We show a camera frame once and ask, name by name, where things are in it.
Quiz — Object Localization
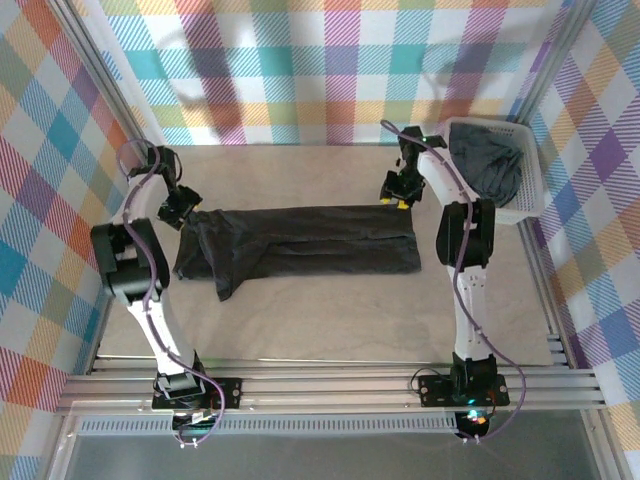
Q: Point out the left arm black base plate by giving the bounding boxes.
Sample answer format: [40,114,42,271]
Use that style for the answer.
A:
[151,377,244,412]

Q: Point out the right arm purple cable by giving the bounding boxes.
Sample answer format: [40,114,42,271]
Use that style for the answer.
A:
[379,118,527,445]

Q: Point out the aluminium frame post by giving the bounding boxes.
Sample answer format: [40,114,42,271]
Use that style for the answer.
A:
[509,0,600,126]
[49,0,164,162]

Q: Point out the grey t-shirt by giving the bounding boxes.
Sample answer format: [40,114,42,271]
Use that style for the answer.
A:
[448,123,524,208]

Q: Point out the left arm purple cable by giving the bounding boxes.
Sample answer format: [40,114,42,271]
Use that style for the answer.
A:
[115,138,227,449]

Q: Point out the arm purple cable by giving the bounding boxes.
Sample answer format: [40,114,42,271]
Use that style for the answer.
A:
[379,118,527,445]
[115,138,227,449]

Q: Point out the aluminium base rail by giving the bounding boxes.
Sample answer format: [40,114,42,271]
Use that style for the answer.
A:
[54,355,609,415]

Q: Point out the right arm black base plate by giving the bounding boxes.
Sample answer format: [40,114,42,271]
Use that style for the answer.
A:
[417,372,511,408]

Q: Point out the aluminium side rail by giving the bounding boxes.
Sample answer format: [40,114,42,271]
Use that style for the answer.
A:
[85,149,162,376]
[517,217,576,371]

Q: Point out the grey slotted cable duct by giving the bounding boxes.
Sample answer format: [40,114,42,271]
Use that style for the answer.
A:
[74,412,459,437]

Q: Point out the black t-shirt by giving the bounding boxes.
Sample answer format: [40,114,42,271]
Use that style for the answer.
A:
[172,202,422,303]

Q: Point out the white plastic basket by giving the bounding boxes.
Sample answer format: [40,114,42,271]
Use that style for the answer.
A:
[443,117,546,225]

